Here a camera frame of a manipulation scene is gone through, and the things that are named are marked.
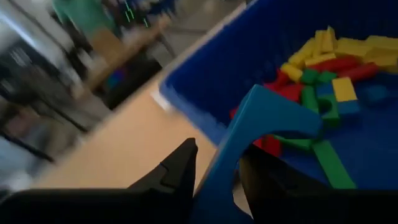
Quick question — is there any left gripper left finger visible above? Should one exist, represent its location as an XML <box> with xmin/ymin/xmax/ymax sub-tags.
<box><xmin>0</xmin><ymin>138</ymin><xmax>198</xmax><ymax>224</ymax></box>

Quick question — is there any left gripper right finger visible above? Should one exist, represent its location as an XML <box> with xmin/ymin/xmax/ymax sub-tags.
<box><xmin>239</xmin><ymin>146</ymin><xmax>398</xmax><ymax>224</ymax></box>

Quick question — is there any large blue plastic bin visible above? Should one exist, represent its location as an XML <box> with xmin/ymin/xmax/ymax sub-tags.
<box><xmin>158</xmin><ymin>0</ymin><xmax>398</xmax><ymax>224</ymax></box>

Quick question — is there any long green block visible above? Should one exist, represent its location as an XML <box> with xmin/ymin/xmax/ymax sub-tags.
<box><xmin>312</xmin><ymin>139</ymin><xmax>358</xmax><ymax>190</ymax></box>

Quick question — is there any beige laminate desk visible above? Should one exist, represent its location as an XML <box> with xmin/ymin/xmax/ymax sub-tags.
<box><xmin>30</xmin><ymin>79</ymin><xmax>218</xmax><ymax>190</ymax></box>

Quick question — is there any green arch block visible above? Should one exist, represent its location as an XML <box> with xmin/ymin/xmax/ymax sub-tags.
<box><xmin>317</xmin><ymin>94</ymin><xmax>341</xmax><ymax>126</ymax></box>

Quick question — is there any green cube block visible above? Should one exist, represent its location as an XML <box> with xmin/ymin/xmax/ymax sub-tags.
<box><xmin>300</xmin><ymin>68</ymin><xmax>320</xmax><ymax>85</ymax></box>

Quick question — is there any red arch block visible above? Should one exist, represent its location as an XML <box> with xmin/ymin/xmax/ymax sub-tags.
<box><xmin>264</xmin><ymin>70</ymin><xmax>292</xmax><ymax>91</ymax></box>

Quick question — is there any green cylinder block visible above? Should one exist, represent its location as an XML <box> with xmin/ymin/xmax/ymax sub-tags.
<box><xmin>317</xmin><ymin>71</ymin><xmax>338</xmax><ymax>84</ymax></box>

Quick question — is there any long red block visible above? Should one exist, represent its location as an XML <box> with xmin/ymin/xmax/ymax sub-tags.
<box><xmin>309</xmin><ymin>55</ymin><xmax>361</xmax><ymax>73</ymax></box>

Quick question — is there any person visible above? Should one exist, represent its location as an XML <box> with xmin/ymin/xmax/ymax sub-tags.
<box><xmin>51</xmin><ymin>0</ymin><xmax>175</xmax><ymax>47</ymax></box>

